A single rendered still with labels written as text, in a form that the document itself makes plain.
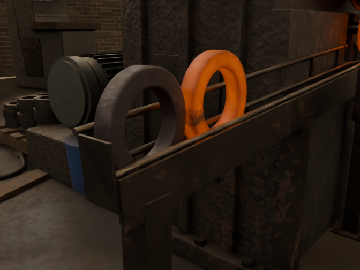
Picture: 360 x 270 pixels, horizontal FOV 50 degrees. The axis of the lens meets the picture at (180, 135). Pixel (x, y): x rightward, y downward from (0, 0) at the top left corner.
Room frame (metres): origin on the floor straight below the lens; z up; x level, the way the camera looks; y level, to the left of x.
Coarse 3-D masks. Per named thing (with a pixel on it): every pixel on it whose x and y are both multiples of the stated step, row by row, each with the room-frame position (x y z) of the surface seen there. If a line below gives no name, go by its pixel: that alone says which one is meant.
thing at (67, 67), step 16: (64, 64) 1.96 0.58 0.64; (80, 64) 1.92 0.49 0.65; (96, 64) 2.00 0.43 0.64; (112, 64) 2.05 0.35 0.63; (48, 80) 2.07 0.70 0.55; (64, 80) 1.97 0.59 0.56; (80, 80) 1.87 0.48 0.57; (96, 80) 1.91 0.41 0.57; (48, 96) 2.08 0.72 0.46; (64, 96) 1.97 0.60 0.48; (80, 96) 1.88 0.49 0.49; (96, 96) 1.89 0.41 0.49; (64, 112) 1.98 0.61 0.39; (80, 112) 1.89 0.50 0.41; (32, 128) 2.20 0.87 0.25; (48, 128) 2.20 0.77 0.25; (64, 128) 2.20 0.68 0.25; (32, 144) 2.14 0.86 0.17; (48, 144) 2.02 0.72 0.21; (64, 144) 1.92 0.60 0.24; (32, 160) 2.16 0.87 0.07; (48, 160) 2.03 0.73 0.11; (64, 160) 1.92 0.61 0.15; (64, 176) 1.93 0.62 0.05
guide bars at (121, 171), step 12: (312, 84) 1.00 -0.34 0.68; (288, 96) 0.89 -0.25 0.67; (264, 108) 0.81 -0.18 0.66; (240, 120) 0.73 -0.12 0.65; (204, 132) 0.66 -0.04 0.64; (216, 132) 0.67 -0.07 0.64; (180, 144) 0.61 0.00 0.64; (192, 144) 0.63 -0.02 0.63; (156, 156) 0.56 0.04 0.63; (132, 168) 0.52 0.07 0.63
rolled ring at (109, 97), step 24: (120, 72) 0.57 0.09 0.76; (144, 72) 0.57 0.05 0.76; (168, 72) 0.62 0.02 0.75; (120, 96) 0.53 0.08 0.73; (168, 96) 0.62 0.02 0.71; (96, 120) 0.53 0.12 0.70; (120, 120) 0.53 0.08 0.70; (168, 120) 0.64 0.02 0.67; (120, 144) 0.52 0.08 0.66; (168, 144) 0.62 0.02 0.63; (120, 168) 0.52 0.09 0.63
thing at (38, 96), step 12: (24, 96) 2.57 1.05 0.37; (36, 96) 2.38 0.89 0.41; (12, 108) 2.60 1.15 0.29; (24, 108) 2.44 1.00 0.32; (36, 108) 2.29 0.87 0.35; (48, 108) 2.27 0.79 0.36; (12, 120) 2.60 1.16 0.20; (24, 120) 2.44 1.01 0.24; (36, 120) 2.45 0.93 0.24; (48, 120) 2.28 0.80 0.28; (0, 132) 2.55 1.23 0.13; (12, 132) 2.55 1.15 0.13; (24, 132) 2.44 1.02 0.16; (0, 144) 2.64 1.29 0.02; (12, 144) 2.54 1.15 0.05; (24, 144) 2.42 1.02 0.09
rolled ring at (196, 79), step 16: (192, 64) 0.69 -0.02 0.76; (208, 64) 0.69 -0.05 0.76; (224, 64) 0.73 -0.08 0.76; (240, 64) 0.77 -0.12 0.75; (192, 80) 0.67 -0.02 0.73; (208, 80) 0.69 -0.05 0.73; (224, 80) 0.78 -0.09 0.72; (240, 80) 0.77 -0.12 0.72; (192, 96) 0.65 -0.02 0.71; (240, 96) 0.77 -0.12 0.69; (192, 112) 0.65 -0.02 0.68; (224, 112) 0.78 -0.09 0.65; (240, 112) 0.77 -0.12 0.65; (192, 128) 0.66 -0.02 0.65; (208, 128) 0.69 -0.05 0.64
